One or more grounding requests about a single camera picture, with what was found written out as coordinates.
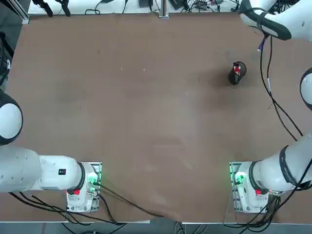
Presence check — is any purple marker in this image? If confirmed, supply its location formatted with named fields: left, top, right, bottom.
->
left=257, top=34, right=267, bottom=52

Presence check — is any black mesh pen holder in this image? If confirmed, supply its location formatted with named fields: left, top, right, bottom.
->
left=228, top=61, right=247, bottom=86

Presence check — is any black flat device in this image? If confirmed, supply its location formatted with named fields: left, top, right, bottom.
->
left=170, top=0, right=189, bottom=11

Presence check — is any aluminium frame profile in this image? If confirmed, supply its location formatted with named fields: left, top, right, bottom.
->
left=8, top=0, right=30, bottom=25

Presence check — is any black looped cable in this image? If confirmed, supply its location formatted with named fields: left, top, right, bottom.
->
left=84, top=0, right=113, bottom=16

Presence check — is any aluminium camera post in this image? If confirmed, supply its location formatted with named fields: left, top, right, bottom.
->
left=158, top=0, right=170, bottom=19

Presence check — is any long dark cable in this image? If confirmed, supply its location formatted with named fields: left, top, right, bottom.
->
left=96, top=183, right=182, bottom=223

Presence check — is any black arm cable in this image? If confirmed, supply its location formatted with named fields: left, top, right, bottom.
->
left=258, top=47, right=299, bottom=142

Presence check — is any black base cable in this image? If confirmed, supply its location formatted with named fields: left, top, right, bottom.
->
left=223, top=181, right=312, bottom=229
left=96, top=194, right=117, bottom=224
left=8, top=192, right=127, bottom=225

